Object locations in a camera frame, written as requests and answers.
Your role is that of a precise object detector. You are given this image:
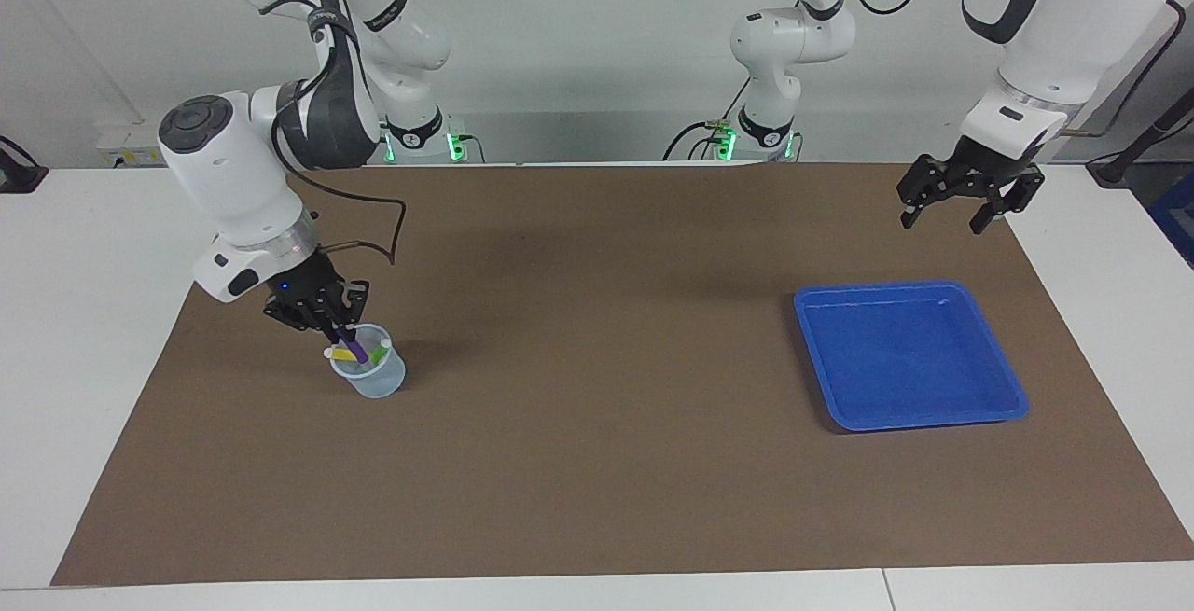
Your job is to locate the blue plastic tray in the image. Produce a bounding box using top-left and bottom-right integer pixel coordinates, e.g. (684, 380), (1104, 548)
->
(793, 281), (1031, 433)

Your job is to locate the translucent plastic cup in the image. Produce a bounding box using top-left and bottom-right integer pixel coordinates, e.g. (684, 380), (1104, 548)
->
(329, 322), (409, 399)

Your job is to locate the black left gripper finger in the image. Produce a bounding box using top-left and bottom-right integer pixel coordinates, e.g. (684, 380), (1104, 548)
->
(896, 154), (962, 229)
(969, 163), (1046, 236)

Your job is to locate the brown table mat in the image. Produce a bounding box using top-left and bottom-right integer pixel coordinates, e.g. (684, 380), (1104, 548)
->
(51, 161), (1194, 588)

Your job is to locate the black stand pole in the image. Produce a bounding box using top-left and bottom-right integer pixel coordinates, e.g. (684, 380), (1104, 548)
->
(1087, 87), (1194, 190)

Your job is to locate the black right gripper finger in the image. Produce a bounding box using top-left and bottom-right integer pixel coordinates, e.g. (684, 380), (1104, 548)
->
(331, 279), (371, 330)
(262, 294), (339, 343)

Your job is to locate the blue crate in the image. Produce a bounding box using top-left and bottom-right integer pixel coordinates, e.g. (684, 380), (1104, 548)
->
(1145, 168), (1194, 269)

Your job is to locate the black table clamp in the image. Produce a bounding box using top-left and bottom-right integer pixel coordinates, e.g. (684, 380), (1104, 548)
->
(0, 133), (49, 194)

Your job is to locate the white power strip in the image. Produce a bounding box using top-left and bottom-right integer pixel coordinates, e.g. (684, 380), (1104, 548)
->
(93, 120), (178, 168)

